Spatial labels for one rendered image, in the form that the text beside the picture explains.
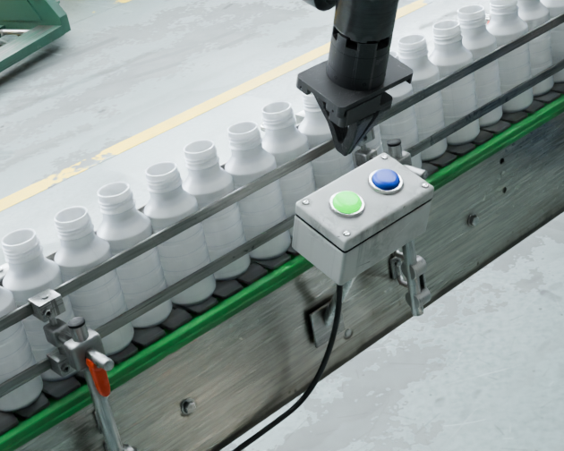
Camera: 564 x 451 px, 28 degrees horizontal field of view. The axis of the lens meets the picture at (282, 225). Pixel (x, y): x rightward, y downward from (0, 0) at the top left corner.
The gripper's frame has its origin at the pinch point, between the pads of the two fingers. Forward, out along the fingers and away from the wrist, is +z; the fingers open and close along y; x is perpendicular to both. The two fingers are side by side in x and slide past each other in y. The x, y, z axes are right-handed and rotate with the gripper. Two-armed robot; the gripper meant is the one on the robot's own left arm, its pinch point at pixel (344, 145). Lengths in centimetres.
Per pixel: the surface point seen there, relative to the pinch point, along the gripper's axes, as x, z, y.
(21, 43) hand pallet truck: -346, 247, -159
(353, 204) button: 2.1, 6.9, -0.5
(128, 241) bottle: -12.5, 13.0, 18.1
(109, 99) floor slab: -264, 227, -153
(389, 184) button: 2.2, 6.9, -6.0
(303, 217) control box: -1.3, 9.3, 3.3
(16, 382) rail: -8.3, 19.7, 35.2
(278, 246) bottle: -8.2, 21.6, -0.7
